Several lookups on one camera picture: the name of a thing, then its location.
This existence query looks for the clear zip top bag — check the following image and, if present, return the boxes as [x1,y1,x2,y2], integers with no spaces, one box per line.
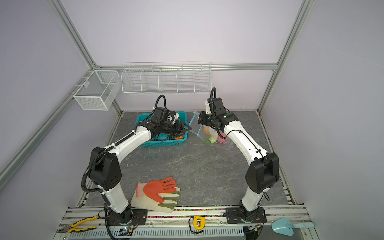
[189,112,234,150]

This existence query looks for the white wire shelf basket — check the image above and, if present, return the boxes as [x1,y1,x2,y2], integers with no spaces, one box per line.
[121,62,212,95]

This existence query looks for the teal plastic basket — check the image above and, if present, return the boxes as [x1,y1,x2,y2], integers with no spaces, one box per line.
[136,111,188,148]

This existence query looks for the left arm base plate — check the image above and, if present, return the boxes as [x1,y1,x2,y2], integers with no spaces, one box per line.
[107,209,148,226]

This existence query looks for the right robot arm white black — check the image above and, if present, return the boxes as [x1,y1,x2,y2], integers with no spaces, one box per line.
[198,87,280,225]

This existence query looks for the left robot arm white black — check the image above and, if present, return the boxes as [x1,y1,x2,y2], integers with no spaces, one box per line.
[81,102,192,225]

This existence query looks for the orange toy fruit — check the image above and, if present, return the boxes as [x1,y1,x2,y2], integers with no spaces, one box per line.
[203,126,211,136]

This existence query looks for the yellow tape measure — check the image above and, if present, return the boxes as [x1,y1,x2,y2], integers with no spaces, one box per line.
[188,216,206,235]

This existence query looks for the yellow black pliers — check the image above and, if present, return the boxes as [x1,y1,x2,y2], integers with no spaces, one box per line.
[57,216,99,233]

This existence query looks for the green striped work glove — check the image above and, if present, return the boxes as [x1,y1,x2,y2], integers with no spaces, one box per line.
[131,184,181,213]

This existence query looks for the white mesh box basket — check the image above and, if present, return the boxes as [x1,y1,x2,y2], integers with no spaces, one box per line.
[74,70,122,111]

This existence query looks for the teal plastic scoop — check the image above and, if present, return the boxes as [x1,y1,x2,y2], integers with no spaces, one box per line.
[271,218,315,237]

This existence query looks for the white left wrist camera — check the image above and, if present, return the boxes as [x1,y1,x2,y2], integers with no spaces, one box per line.
[167,111,180,124]

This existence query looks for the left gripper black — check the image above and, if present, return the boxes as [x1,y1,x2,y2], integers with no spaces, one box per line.
[161,120,192,139]

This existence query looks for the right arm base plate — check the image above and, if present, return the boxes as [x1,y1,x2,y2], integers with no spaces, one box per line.
[223,207,267,224]

